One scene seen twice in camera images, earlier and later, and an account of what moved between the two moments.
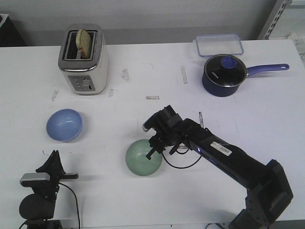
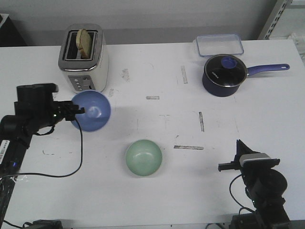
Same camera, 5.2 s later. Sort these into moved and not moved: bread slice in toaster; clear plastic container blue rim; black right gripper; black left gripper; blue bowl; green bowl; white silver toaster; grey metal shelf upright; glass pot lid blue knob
Moved: black left gripper; blue bowl; black right gripper
Not moved: white silver toaster; bread slice in toaster; grey metal shelf upright; glass pot lid blue knob; clear plastic container blue rim; green bowl
